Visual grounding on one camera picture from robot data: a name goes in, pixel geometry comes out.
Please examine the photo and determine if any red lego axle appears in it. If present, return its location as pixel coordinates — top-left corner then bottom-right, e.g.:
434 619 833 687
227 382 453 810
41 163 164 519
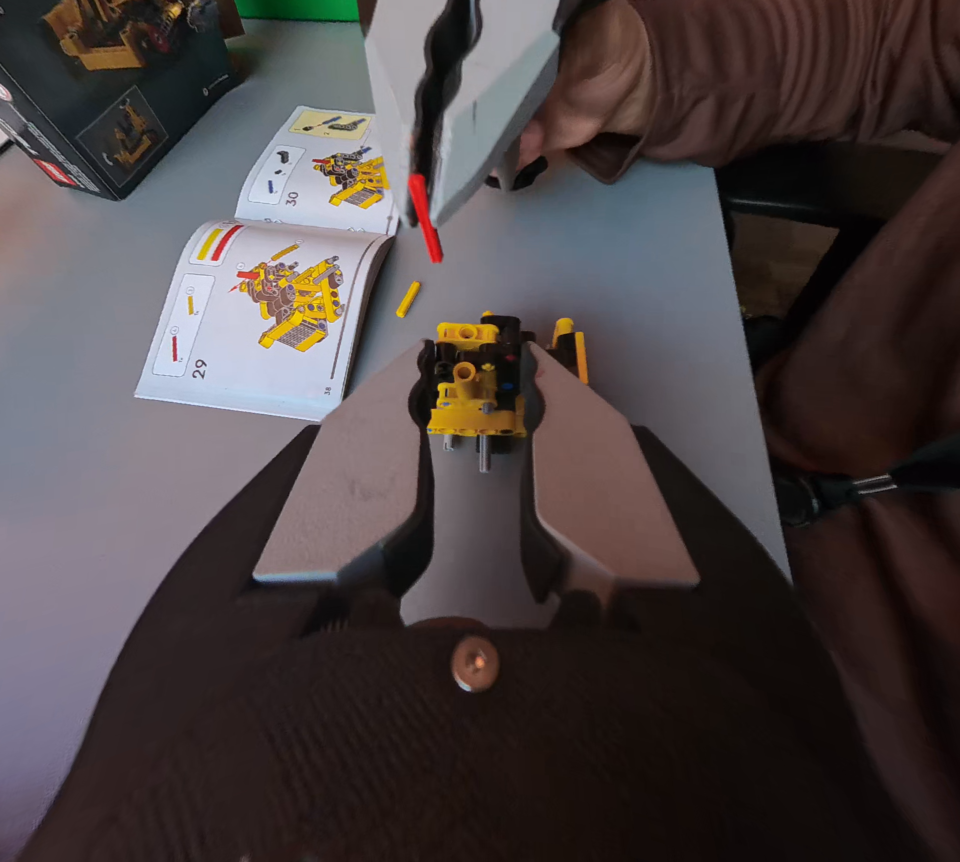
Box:
407 173 445 265

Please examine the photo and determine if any black bag strap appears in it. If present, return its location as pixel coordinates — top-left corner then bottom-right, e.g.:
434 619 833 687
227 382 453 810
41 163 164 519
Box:
772 438 960 529

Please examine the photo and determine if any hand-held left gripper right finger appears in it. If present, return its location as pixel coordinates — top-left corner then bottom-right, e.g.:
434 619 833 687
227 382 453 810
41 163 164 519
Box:
519 340 702 606

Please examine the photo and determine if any person's black chair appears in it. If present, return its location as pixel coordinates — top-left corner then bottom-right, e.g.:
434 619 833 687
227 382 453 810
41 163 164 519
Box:
716 140 948 368

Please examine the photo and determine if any person's right hand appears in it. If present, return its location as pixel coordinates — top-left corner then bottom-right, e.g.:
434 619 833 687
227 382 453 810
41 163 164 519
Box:
516 0 655 164

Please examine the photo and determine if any person's brown clothed torso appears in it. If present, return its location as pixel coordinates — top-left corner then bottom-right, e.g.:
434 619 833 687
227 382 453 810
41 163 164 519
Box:
753 149 960 862

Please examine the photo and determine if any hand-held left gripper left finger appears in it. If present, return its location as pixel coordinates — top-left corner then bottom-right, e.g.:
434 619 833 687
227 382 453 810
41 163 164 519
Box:
252 340 438 599

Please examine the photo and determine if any lego instruction booklet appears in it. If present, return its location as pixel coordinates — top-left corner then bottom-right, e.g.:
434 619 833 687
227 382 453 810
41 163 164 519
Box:
133 104 399 422

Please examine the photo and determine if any yellow black lego model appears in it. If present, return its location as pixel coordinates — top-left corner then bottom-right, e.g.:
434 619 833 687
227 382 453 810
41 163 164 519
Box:
408 310 590 474

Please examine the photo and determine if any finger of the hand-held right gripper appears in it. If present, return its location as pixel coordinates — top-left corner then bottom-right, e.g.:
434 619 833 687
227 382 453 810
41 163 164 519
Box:
429 0 585 224
362 0 466 229

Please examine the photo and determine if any person's right forearm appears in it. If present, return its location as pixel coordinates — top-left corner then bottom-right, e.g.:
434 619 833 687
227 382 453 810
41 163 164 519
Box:
566 0 960 186

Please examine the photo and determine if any dark lego set box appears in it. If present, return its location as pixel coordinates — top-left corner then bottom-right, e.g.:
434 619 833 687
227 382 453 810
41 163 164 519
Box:
0 0 246 203

